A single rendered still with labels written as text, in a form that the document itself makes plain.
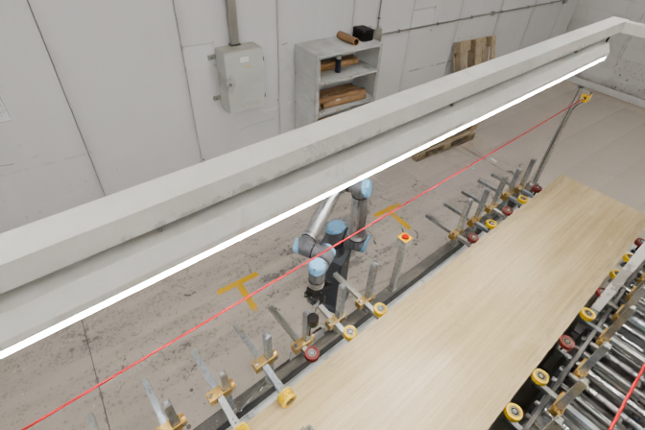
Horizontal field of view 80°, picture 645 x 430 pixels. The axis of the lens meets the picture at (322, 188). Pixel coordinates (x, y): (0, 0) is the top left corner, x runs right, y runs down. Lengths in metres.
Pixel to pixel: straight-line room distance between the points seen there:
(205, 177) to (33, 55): 3.06
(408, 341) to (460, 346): 0.29
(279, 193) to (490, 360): 1.88
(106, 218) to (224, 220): 0.21
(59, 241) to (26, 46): 3.07
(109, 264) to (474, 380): 1.99
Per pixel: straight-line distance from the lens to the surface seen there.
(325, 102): 4.44
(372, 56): 4.76
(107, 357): 3.58
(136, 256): 0.74
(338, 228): 2.89
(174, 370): 3.35
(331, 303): 3.46
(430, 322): 2.47
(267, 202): 0.80
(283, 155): 0.78
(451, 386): 2.31
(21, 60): 3.73
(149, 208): 0.70
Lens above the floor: 2.89
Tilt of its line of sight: 38 degrees down
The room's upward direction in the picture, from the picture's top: 3 degrees clockwise
